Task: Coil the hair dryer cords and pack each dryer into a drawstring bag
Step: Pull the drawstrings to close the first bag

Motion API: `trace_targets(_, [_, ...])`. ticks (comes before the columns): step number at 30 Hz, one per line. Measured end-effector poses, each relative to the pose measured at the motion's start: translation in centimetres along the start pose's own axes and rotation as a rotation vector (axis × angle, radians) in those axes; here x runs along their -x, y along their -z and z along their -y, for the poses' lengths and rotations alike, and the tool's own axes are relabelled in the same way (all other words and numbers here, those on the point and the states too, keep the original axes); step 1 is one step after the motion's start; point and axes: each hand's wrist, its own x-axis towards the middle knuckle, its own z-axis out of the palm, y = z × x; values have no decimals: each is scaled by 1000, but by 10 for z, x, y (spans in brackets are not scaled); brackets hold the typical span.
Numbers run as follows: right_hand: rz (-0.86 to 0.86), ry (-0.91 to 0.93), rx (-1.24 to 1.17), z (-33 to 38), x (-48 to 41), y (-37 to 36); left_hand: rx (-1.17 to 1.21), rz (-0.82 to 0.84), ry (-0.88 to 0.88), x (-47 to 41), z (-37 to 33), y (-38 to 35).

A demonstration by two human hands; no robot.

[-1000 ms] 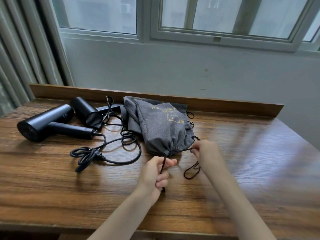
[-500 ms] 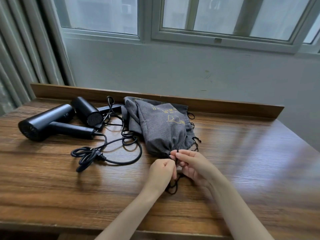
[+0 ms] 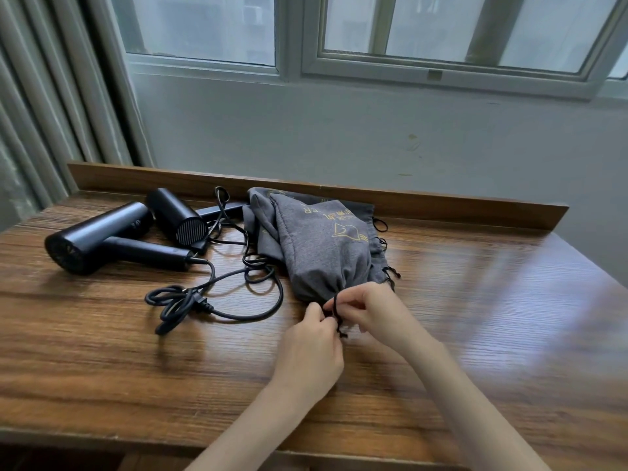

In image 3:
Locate flat grey drawstring bag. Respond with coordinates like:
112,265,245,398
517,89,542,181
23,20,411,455
242,186,401,291

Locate grey curtain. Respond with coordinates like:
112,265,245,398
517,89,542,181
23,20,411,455
0,0,156,232

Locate grey drawstring bag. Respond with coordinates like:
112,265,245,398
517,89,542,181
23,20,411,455
242,186,401,291
268,193,394,339

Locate person's right forearm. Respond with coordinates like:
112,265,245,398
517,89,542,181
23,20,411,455
402,336,553,471

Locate white sliding window frame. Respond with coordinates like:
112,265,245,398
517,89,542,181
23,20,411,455
300,0,628,101

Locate person's left hand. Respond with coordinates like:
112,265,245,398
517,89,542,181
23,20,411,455
269,303,345,399

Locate large black hair dryer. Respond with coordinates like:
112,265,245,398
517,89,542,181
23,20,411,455
44,201,195,276

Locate small black hair dryer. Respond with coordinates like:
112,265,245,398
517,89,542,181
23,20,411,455
146,187,251,249

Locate person's right hand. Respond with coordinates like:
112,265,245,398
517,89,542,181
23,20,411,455
323,282,438,359

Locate black hair dryer power cable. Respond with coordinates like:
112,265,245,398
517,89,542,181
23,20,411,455
144,258,285,337
190,186,276,284

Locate person's left forearm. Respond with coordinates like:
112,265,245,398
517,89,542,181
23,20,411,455
185,375,339,471

